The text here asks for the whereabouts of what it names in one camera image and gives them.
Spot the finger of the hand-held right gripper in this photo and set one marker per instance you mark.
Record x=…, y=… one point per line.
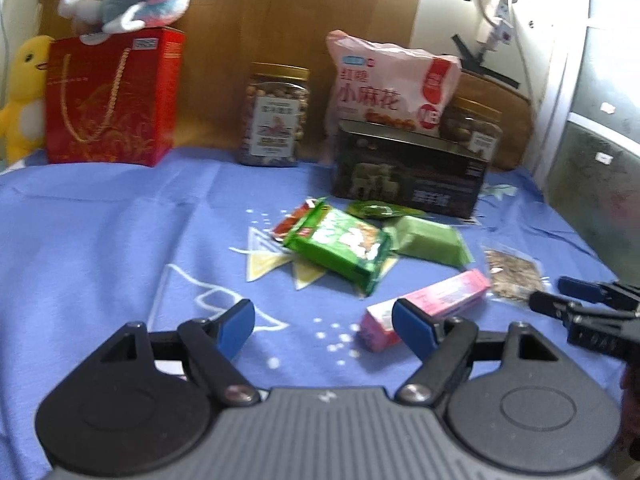
x=544, y=303
x=575, y=288

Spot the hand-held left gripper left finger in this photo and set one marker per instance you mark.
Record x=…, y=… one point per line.
x=235, y=329

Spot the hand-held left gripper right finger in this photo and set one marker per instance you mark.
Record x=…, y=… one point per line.
x=412, y=329

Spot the pink snack carton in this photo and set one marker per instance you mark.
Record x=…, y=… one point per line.
x=435, y=300

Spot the clear seed packet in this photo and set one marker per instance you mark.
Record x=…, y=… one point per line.
x=512, y=272

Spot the plain light green packet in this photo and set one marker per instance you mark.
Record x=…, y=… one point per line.
x=430, y=242

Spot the green printed snack packet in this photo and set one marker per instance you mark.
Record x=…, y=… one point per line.
x=340, y=245

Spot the red snack packet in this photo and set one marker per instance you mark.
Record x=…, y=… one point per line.
x=290, y=220

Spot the small dark green packet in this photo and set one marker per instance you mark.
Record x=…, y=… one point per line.
x=375, y=208

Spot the dark printed box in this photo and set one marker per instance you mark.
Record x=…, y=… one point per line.
x=410, y=175

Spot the blue printed blanket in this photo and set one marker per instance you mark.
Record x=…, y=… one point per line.
x=100, y=240

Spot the gold-lidded nut jar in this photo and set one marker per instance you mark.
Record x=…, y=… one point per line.
x=274, y=115
x=477, y=127

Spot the white framed glass door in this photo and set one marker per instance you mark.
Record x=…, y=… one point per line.
x=585, y=85

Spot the large pink snack bag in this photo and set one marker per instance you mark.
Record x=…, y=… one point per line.
x=385, y=85

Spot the red gift box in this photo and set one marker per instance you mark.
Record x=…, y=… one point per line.
x=110, y=100

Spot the white power adapter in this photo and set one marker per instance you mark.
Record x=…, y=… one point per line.
x=502, y=22

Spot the wooden headboard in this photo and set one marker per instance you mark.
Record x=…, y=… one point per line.
x=250, y=20

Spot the yellow duck plush toy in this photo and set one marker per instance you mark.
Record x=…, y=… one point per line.
x=22, y=95

